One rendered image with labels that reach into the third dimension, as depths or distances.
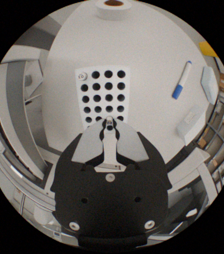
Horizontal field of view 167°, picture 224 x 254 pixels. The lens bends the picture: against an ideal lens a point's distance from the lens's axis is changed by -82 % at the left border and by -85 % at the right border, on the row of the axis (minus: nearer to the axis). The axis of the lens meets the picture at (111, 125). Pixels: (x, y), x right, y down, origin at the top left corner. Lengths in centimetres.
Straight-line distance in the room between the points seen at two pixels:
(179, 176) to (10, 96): 70
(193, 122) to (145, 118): 17
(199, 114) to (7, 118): 45
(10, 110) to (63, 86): 12
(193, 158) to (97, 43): 61
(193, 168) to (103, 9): 67
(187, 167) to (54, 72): 69
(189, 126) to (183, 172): 35
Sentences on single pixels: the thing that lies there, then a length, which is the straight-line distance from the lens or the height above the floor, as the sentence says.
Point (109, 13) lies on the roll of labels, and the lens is 21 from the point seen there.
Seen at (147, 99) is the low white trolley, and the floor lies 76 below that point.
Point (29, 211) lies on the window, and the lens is 38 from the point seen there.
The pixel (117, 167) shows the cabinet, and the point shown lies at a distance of 38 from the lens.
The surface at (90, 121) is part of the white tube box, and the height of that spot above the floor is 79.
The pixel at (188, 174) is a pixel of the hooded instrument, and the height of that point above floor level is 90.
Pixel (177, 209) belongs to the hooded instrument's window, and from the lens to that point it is 67.
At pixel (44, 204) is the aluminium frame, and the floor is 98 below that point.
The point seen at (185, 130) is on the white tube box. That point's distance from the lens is 28.
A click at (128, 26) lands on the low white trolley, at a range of 22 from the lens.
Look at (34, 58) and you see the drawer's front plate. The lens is 15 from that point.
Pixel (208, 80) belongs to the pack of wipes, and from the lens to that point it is 35.
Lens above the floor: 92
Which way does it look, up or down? 57 degrees down
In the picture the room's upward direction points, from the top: 177 degrees clockwise
